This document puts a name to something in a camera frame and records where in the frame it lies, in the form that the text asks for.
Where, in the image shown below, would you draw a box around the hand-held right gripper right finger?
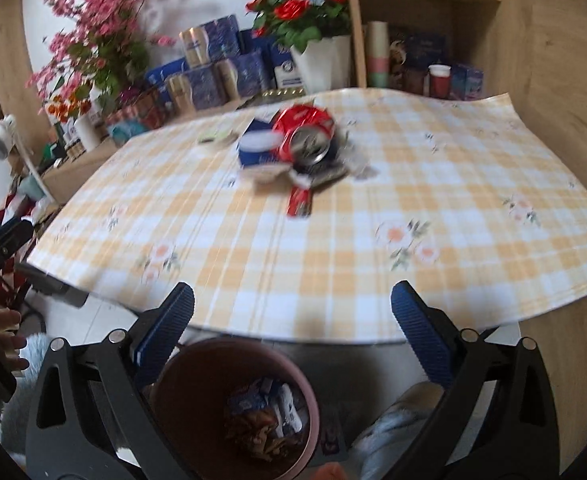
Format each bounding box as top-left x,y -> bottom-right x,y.
391,280 -> 559,480

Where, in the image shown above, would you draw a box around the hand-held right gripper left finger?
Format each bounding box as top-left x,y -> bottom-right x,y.
26,281 -> 199,480

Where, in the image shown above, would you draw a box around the brown plastic trash bin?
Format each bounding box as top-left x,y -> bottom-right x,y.
150,337 -> 320,478

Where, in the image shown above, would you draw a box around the grey plastic bag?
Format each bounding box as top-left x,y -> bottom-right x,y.
229,380 -> 276,413

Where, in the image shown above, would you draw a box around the brown floral paper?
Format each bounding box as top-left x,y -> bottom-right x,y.
226,405 -> 286,461

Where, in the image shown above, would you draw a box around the white printed wrapper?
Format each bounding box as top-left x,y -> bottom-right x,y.
276,384 -> 304,435

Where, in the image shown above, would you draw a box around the red cigarette pack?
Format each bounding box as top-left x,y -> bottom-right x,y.
287,185 -> 315,218

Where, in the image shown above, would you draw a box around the clear plastic wrap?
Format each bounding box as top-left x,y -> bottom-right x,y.
333,132 -> 377,181

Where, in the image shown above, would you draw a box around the dark foil wrapper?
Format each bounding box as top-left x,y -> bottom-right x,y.
293,157 -> 349,191

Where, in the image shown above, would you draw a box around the blue cardboard box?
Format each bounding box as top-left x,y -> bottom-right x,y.
237,119 -> 286,168

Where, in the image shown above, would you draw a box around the crushed red can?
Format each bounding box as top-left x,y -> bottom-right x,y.
272,105 -> 337,166

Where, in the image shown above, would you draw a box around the person's left hand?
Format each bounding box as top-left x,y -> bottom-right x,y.
0,308 -> 31,374

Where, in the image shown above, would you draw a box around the person's right hand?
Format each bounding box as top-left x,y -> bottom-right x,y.
318,461 -> 348,480

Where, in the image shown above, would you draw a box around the red white checked blanket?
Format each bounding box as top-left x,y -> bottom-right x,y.
0,191 -> 56,226

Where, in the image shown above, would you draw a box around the tall white ribbed vase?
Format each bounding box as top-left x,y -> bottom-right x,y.
73,115 -> 99,151

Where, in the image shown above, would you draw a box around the yellow checked floral tablecloth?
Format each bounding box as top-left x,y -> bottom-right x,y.
26,87 -> 587,345

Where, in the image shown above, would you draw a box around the orange artificial flowers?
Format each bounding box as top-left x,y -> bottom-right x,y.
46,92 -> 91,121

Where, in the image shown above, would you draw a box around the pink teal decorated basket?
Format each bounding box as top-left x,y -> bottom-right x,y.
106,92 -> 166,141

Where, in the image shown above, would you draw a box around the green tape roll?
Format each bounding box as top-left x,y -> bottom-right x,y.
197,130 -> 239,147

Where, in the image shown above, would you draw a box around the pink blossom flower arrangement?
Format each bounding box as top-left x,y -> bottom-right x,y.
26,0 -> 176,111

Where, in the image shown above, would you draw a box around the long dark blue carton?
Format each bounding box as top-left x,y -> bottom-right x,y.
146,57 -> 189,88

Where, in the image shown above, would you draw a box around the blue silver gift box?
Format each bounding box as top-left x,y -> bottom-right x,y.
216,52 -> 271,100
166,67 -> 224,113
179,14 -> 241,68

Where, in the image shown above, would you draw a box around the red cup with white lid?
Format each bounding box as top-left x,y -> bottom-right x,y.
427,64 -> 449,98

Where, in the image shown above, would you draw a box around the small blue box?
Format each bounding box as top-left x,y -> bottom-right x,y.
451,62 -> 485,101

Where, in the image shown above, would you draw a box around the gold patterned flat box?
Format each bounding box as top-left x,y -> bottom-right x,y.
250,87 -> 304,103

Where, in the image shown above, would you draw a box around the stack of pastel cups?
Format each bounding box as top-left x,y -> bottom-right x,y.
366,21 -> 390,88

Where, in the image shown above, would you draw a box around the dark blue printed box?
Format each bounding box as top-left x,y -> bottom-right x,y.
403,32 -> 449,68

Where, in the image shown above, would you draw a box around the white square vase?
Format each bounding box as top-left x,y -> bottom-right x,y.
289,35 -> 351,95

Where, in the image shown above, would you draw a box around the blue white milk carton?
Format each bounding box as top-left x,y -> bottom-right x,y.
272,42 -> 307,90

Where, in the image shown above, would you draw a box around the small dark blue carton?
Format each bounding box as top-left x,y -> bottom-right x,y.
240,27 -> 274,56

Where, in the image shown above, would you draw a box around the red rose bouquet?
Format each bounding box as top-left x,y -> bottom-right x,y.
246,0 -> 351,53

